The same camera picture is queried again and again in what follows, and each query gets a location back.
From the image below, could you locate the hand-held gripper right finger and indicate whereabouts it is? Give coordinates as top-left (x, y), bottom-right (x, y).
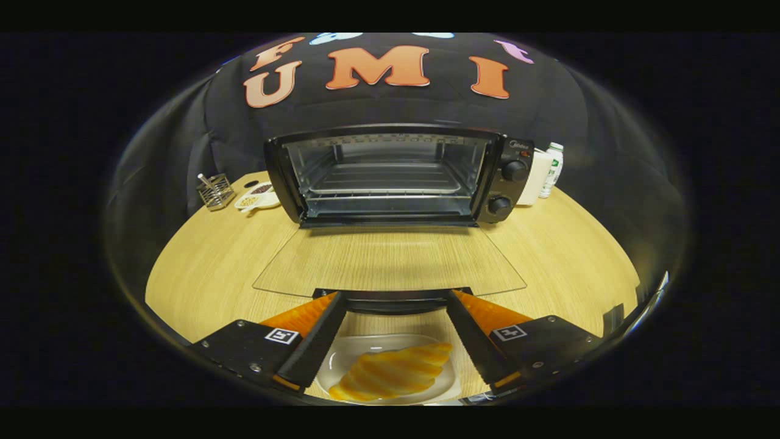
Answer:
top-left (447, 290), bottom-right (601, 394)

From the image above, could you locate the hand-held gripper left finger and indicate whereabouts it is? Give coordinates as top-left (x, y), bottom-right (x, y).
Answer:
top-left (194, 292), bottom-right (348, 393)

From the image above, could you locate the yellow croissant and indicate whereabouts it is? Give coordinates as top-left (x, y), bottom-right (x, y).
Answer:
top-left (329, 343), bottom-right (453, 402)

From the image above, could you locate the black toaster oven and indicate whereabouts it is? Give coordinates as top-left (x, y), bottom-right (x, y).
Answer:
top-left (253, 125), bottom-right (536, 315)

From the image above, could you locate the white pop-up toaster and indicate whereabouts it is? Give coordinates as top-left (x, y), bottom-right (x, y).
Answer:
top-left (515, 149), bottom-right (554, 206)

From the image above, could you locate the white plate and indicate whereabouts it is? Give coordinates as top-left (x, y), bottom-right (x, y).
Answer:
top-left (316, 334), bottom-right (462, 405)

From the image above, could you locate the white divided snack dish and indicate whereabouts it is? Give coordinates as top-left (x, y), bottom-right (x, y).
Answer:
top-left (235, 181), bottom-right (281, 213)

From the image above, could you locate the clear bottle with green label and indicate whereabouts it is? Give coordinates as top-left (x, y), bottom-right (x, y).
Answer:
top-left (539, 142), bottom-right (564, 199)

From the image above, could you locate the metal wire holder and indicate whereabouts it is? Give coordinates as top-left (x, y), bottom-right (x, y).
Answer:
top-left (196, 173), bottom-right (236, 212)

